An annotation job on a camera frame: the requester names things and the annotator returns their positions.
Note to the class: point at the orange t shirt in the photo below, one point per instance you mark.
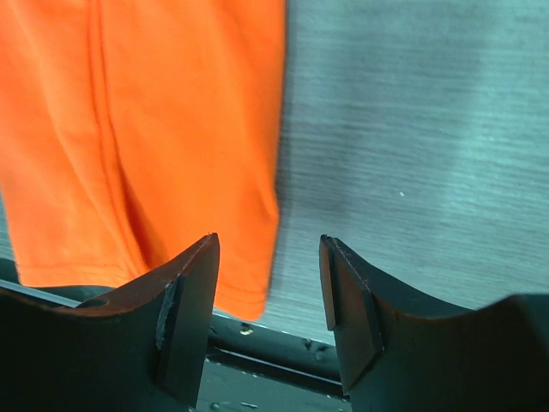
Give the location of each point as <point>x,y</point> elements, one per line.
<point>130,129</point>

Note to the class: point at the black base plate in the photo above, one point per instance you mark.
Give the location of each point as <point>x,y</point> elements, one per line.
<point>246,367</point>

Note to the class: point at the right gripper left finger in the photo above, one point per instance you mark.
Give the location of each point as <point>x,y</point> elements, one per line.
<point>139,347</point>

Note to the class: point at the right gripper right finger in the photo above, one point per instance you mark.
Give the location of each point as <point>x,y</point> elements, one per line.
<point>400,349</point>

